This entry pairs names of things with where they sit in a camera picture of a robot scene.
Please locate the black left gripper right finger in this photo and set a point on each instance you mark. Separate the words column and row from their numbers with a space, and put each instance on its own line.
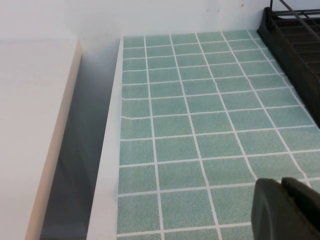
column 305, row 197

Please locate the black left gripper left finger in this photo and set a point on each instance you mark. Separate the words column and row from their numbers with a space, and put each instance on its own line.
column 275, row 215

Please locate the green tiled table cover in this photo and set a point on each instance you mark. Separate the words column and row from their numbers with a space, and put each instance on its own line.
column 187, row 125

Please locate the white side board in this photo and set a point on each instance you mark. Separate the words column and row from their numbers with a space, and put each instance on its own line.
column 30, row 112

